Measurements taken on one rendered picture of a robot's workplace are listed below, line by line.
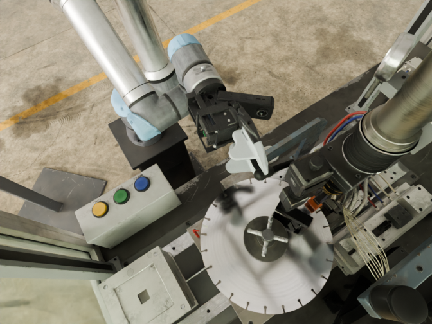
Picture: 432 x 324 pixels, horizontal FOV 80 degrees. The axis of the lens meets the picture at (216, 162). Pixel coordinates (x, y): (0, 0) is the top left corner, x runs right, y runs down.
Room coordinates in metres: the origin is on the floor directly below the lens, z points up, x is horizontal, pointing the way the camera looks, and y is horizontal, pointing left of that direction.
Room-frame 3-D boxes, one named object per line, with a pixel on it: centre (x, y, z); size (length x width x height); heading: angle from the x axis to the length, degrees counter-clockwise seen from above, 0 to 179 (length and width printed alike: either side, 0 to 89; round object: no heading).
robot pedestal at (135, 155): (0.61, 0.26, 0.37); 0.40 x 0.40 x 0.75; 25
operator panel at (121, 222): (0.27, 0.29, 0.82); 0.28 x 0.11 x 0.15; 115
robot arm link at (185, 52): (0.45, 0.02, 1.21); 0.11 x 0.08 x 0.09; 16
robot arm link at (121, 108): (0.61, 0.25, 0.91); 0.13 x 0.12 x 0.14; 119
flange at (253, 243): (0.09, -0.09, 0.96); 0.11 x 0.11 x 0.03
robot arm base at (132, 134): (0.61, 0.26, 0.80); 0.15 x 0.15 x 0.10
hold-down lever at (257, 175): (0.15, -0.11, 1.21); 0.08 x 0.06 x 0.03; 115
